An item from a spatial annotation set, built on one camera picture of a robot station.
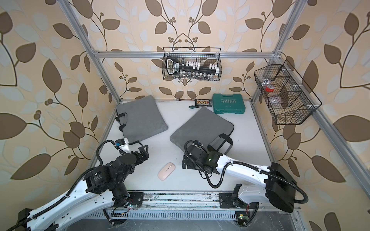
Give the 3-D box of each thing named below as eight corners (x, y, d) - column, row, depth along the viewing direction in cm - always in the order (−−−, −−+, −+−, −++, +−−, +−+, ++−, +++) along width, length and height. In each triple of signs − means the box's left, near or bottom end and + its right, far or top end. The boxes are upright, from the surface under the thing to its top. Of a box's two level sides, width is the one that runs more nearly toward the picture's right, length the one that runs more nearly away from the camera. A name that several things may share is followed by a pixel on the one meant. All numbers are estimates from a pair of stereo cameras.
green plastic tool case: (214, 115, 113) (215, 110, 109) (211, 98, 125) (212, 93, 121) (245, 115, 113) (247, 110, 109) (240, 98, 125) (241, 93, 121)
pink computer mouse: (156, 177, 84) (155, 175, 82) (169, 161, 90) (168, 159, 88) (164, 183, 82) (163, 182, 80) (176, 167, 88) (176, 165, 86)
